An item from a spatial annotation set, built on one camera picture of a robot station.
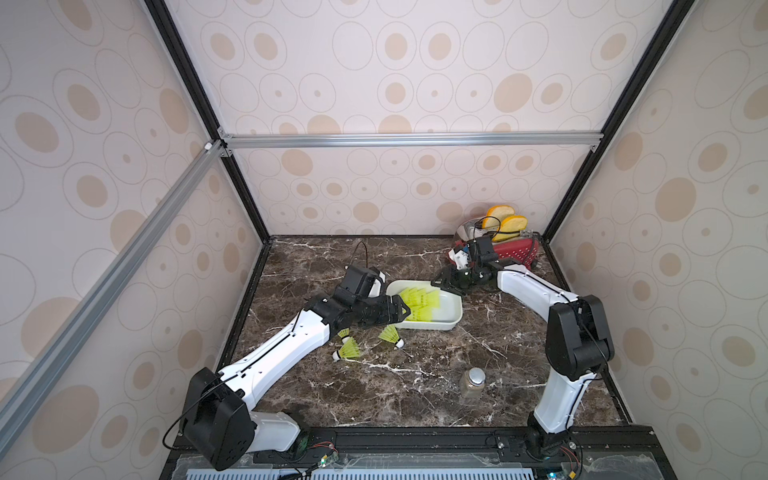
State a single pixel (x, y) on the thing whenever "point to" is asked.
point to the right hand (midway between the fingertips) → (431, 287)
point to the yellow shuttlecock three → (348, 350)
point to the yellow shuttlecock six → (391, 334)
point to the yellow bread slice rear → (495, 216)
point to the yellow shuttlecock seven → (421, 309)
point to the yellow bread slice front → (511, 224)
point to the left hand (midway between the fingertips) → (407, 314)
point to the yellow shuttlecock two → (419, 293)
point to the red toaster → (524, 249)
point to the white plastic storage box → (444, 318)
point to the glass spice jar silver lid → (472, 382)
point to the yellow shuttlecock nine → (344, 334)
